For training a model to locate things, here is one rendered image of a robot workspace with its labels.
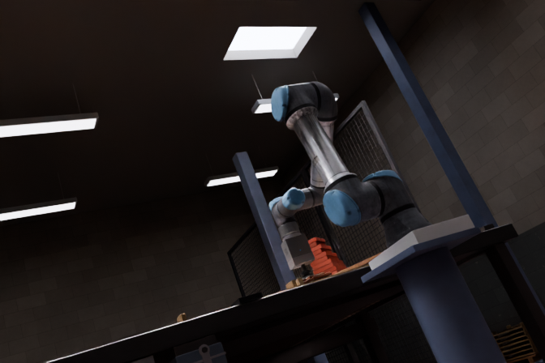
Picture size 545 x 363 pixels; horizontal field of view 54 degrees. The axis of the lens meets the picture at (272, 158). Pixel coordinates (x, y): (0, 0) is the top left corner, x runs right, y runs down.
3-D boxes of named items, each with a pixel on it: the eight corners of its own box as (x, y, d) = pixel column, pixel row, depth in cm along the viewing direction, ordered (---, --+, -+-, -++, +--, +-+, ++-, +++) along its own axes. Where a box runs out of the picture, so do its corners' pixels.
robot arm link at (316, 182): (329, 74, 193) (323, 194, 213) (303, 78, 188) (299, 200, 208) (349, 82, 184) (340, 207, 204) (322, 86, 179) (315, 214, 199)
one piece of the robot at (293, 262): (295, 232, 211) (311, 271, 205) (275, 238, 208) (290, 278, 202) (302, 224, 203) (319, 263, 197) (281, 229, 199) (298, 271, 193)
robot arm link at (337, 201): (390, 205, 158) (310, 74, 184) (349, 217, 152) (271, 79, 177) (374, 224, 168) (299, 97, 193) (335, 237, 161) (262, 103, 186)
